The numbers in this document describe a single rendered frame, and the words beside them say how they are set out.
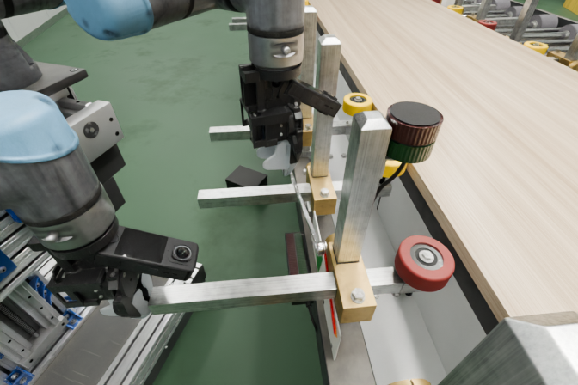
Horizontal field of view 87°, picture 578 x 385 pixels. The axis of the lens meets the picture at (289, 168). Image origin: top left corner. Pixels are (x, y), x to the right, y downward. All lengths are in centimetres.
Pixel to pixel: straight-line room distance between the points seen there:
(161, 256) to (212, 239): 126
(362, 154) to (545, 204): 43
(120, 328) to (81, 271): 86
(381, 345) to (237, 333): 78
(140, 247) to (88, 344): 93
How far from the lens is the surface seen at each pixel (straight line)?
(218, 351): 140
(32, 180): 34
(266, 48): 42
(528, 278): 57
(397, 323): 78
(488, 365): 20
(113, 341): 130
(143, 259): 41
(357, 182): 39
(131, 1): 36
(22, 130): 32
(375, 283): 52
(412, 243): 52
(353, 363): 64
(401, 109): 37
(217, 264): 158
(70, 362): 134
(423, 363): 76
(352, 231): 46
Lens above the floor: 130
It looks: 40 degrees down
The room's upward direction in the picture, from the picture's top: straight up
